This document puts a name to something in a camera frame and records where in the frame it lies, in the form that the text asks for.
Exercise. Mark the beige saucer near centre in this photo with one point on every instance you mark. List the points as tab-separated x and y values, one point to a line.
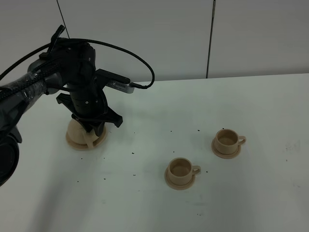
178	187

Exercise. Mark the beige teacup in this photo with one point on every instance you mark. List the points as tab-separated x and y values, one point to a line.
181	170
227	141

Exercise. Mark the beige round teapot saucer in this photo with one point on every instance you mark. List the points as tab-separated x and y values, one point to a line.
79	145

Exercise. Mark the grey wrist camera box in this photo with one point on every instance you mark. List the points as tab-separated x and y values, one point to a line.
117	81

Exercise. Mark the beige teacup far right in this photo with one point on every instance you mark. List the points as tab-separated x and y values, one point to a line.
227	141

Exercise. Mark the beige ceramic teapot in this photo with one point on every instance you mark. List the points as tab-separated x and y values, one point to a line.
78	134

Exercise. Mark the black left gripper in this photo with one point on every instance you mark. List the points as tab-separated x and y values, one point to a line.
86	99

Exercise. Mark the beige saucer far right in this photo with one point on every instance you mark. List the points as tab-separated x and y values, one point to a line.
225	156

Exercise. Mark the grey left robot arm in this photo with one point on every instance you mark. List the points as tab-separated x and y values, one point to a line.
43	77

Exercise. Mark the beige teacup near centre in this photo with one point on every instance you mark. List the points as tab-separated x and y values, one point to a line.
181	170

